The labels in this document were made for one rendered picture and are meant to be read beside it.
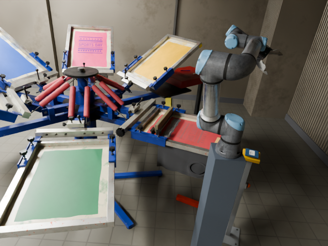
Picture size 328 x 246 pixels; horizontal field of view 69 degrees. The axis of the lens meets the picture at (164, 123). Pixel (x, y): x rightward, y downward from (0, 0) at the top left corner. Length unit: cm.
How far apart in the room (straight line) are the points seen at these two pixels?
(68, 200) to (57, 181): 18
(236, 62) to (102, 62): 232
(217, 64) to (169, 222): 187
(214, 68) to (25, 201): 121
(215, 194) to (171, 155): 61
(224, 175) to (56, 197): 98
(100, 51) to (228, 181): 239
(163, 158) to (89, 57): 173
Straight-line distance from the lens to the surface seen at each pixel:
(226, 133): 139
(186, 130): 214
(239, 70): 108
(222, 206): 168
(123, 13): 498
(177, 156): 203
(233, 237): 263
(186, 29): 493
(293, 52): 486
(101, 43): 342
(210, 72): 110
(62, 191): 157
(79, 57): 325
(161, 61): 289
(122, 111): 227
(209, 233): 187
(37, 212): 150
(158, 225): 257
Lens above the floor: 201
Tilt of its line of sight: 28 degrees down
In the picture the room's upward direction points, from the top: 5 degrees clockwise
